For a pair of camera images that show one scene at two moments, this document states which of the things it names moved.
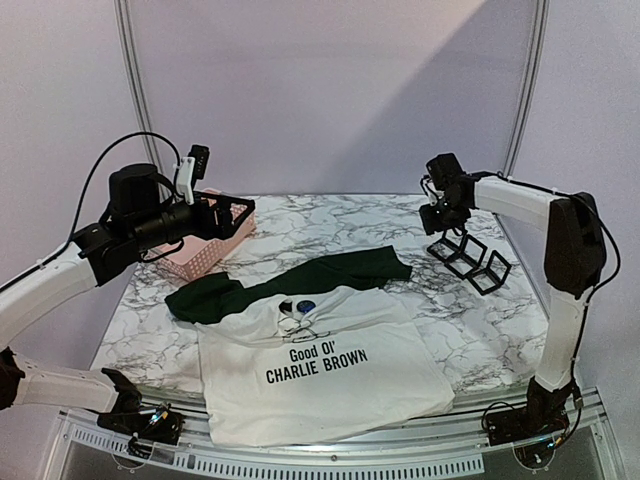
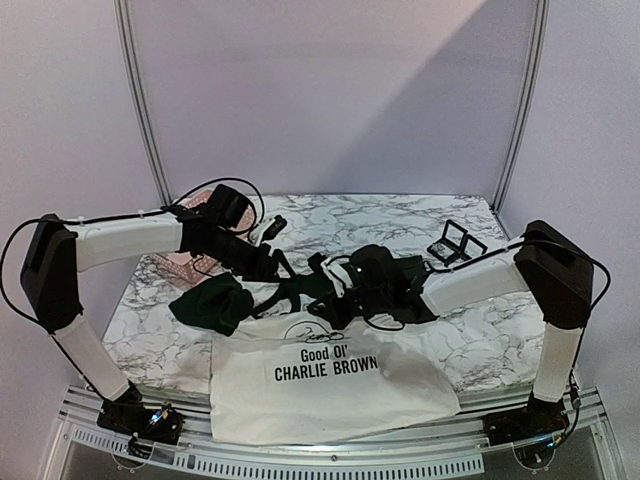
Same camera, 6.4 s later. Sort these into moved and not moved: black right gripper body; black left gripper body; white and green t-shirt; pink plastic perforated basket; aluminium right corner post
Moved: black left gripper body; white and green t-shirt; black right gripper body
Not moved: aluminium right corner post; pink plastic perforated basket
